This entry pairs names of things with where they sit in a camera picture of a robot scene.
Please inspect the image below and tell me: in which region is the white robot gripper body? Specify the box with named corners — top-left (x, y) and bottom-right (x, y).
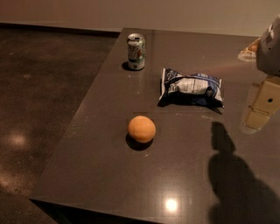
top-left (256, 15), bottom-right (280, 76)

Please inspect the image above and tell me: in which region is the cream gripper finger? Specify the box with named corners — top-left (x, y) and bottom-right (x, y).
top-left (238, 38), bottom-right (261, 62)
top-left (243, 76), bottom-right (280, 130)

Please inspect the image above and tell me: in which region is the green and white 7up can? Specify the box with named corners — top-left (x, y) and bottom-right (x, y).
top-left (127, 33), bottom-right (145, 71)

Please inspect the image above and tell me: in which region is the blue and white chip bag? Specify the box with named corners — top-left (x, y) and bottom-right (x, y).
top-left (158, 68), bottom-right (223, 108)

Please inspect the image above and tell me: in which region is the orange ball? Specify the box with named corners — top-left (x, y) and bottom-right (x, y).
top-left (128, 115), bottom-right (156, 144)

